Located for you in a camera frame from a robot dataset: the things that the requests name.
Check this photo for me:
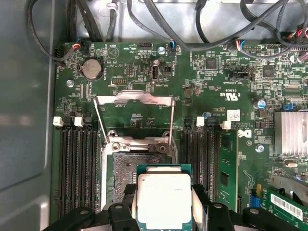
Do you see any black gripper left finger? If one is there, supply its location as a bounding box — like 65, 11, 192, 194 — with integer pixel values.
42, 183, 138, 231

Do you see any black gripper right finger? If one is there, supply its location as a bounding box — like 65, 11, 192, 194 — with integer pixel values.
192, 183, 304, 231

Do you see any silver green CPU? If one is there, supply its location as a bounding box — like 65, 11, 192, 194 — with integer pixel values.
136, 164, 193, 231

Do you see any metal socket cover frame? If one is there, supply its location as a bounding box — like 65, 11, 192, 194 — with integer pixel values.
93, 89, 176, 146

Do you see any blue expansion slot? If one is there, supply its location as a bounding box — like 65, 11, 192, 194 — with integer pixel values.
249, 193, 263, 209

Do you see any CPU socket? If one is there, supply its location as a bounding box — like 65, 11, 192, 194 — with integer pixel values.
100, 129, 179, 231

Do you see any green RAM stick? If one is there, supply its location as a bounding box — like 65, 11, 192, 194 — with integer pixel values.
218, 127, 239, 212

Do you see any graphics card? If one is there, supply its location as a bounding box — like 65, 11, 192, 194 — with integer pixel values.
264, 174, 308, 231

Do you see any white barcode sticker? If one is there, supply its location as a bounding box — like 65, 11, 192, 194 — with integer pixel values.
226, 110, 241, 122

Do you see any green motherboard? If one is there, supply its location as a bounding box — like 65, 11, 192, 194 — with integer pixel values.
49, 42, 308, 231

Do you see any silver finned heatsink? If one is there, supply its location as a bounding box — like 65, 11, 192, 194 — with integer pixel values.
274, 111, 308, 156

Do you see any black SATA port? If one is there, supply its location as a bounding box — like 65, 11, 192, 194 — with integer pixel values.
230, 69, 251, 81

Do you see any internal USB port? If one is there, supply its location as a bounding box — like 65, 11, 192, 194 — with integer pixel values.
151, 65, 160, 81

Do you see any round coin cell battery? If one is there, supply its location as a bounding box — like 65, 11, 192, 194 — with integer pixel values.
80, 59, 103, 81

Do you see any black square chip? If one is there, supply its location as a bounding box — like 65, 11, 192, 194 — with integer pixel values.
205, 57, 218, 70
262, 65, 275, 78

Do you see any black grey PC case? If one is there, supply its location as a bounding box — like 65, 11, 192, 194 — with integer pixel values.
0, 0, 308, 231

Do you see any black cable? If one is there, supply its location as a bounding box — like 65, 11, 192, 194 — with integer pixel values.
26, 0, 65, 67
104, 0, 120, 43
239, 0, 308, 45
127, 0, 289, 48
80, 0, 103, 43
194, 0, 210, 44
69, 0, 79, 40

